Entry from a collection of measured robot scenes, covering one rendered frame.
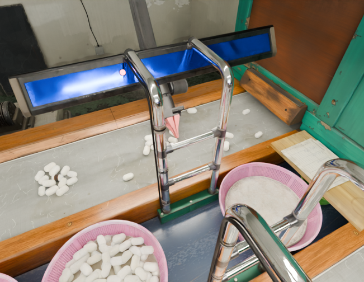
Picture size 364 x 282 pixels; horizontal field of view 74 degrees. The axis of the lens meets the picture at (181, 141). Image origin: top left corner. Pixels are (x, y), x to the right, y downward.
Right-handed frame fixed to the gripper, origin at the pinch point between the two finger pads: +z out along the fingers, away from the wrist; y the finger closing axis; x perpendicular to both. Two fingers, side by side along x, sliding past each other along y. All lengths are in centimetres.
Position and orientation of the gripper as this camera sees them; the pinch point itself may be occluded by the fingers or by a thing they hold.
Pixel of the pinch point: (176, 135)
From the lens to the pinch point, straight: 84.2
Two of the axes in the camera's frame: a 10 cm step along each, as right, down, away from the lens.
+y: 9.0, -3.0, 3.2
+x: -2.9, 1.3, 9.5
